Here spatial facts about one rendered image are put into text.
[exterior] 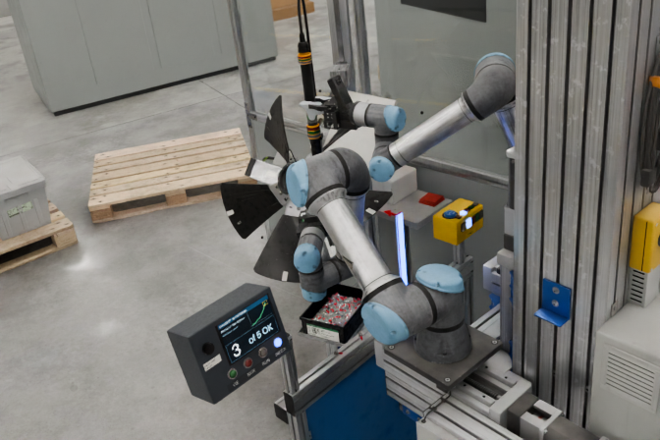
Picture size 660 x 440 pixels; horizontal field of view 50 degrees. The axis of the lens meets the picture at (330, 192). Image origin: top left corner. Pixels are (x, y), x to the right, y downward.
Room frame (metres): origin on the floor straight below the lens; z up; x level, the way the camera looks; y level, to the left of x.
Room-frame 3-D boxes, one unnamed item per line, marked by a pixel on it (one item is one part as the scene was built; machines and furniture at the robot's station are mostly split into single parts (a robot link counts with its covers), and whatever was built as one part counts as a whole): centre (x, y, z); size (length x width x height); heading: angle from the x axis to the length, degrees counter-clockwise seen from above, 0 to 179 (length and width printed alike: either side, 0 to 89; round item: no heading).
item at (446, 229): (2.15, -0.43, 1.02); 0.16 x 0.10 x 0.11; 133
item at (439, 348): (1.49, -0.25, 1.09); 0.15 x 0.15 x 0.10
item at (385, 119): (2.04, -0.20, 1.48); 0.11 x 0.08 x 0.09; 53
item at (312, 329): (1.95, 0.02, 0.85); 0.22 x 0.17 x 0.07; 148
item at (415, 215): (2.67, -0.29, 0.85); 0.36 x 0.24 x 0.03; 43
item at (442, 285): (1.49, -0.24, 1.20); 0.13 x 0.12 x 0.14; 120
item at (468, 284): (2.17, -0.46, 0.39); 0.04 x 0.04 x 0.78; 43
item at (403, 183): (2.75, -0.26, 0.92); 0.17 x 0.16 x 0.11; 133
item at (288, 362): (1.59, 0.17, 0.96); 0.03 x 0.03 x 0.20; 43
